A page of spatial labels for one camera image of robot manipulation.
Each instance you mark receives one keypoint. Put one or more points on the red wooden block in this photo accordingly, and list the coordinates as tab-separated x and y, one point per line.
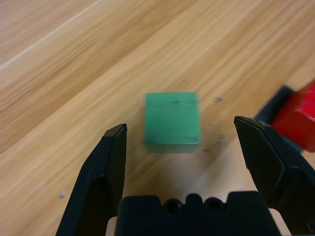
300	115

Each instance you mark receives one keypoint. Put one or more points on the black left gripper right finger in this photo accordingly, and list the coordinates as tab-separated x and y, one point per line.
275	172

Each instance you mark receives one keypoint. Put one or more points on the green wooden block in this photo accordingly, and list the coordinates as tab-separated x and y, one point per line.
172	120

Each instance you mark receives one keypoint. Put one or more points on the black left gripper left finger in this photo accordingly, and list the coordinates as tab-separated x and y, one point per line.
98	177

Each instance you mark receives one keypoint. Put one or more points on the black square marker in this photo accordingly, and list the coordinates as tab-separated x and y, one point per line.
273	103

